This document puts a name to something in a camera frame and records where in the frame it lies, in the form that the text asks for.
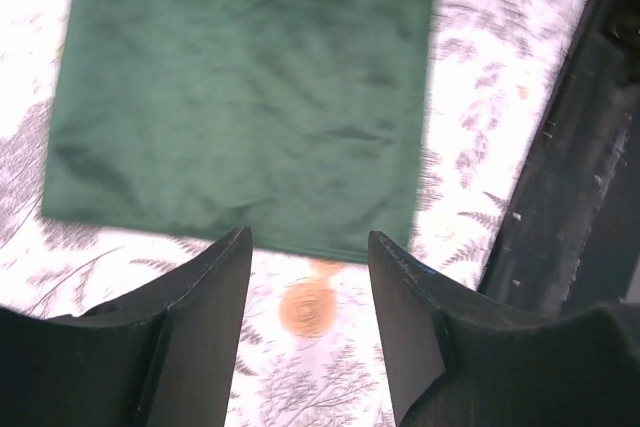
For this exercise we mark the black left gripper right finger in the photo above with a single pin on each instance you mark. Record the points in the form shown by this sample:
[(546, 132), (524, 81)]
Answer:
[(455, 357)]

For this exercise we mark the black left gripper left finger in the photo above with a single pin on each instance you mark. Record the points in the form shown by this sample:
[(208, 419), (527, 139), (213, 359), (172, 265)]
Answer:
[(160, 355)]

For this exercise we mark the dark green cloth napkin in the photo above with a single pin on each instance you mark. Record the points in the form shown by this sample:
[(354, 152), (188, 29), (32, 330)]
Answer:
[(299, 119)]

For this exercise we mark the floral patterned tablecloth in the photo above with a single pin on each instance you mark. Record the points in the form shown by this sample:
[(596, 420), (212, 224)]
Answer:
[(309, 352)]

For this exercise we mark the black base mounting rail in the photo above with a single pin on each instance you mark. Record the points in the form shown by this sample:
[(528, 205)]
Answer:
[(570, 235)]

